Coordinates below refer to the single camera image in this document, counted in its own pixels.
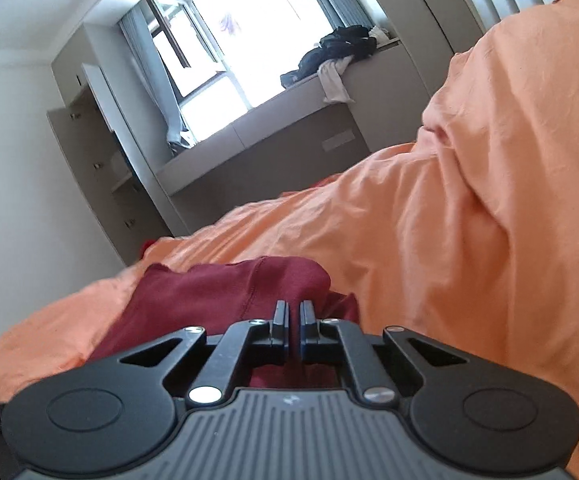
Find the white wall outlet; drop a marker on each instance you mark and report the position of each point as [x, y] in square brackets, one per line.
[338, 140]

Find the small red cloth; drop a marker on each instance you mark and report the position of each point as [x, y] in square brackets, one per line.
[149, 248]

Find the grey window bench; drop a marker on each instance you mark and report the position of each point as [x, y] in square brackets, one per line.
[269, 150]

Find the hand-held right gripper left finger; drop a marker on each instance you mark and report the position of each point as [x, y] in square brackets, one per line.
[282, 331]

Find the orange blanket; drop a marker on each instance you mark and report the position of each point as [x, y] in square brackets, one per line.
[444, 210]

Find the grey open wardrobe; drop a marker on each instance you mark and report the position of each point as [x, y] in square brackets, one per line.
[94, 170]

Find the pile of dark clothes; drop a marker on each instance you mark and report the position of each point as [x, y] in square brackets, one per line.
[334, 50]

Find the white hanging cloth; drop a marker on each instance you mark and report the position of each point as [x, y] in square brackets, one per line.
[333, 82]

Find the dark red garment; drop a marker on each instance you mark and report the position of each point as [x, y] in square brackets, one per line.
[209, 295]

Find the large window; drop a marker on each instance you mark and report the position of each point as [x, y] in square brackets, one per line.
[249, 45]

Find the purple hanging cloth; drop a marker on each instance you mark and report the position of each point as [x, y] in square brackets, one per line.
[229, 25]

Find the long grey-blue curtain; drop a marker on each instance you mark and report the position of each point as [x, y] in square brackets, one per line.
[152, 75]

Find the tall grey closed wardrobe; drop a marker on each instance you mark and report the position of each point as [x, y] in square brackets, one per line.
[429, 20]

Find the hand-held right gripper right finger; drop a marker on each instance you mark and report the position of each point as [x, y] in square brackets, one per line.
[305, 331]

